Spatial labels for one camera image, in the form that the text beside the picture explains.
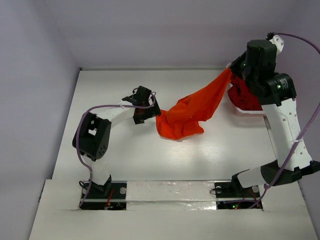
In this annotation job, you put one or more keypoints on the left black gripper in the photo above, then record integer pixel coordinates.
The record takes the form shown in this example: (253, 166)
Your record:
(140, 119)

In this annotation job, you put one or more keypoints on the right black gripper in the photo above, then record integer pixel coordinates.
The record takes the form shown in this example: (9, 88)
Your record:
(236, 66)

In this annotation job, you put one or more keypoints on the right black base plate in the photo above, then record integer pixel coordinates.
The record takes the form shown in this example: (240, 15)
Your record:
(230, 196)

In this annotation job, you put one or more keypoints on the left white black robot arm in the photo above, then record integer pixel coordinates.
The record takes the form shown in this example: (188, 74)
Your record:
(92, 136)

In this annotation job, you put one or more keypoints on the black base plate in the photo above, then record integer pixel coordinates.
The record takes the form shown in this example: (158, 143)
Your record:
(230, 196)
(115, 200)

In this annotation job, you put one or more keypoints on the orange t shirt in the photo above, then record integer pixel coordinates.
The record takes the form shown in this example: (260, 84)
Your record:
(183, 119)

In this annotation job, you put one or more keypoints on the dark red t shirt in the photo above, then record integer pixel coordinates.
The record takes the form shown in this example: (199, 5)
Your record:
(241, 96)

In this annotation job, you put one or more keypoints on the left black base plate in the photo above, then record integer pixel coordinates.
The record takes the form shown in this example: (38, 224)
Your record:
(115, 200)

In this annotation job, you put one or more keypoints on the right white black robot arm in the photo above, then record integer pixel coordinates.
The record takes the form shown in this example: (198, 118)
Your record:
(276, 94)

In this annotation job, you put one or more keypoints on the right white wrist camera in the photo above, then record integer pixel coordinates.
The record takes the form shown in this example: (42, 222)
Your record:
(276, 40)

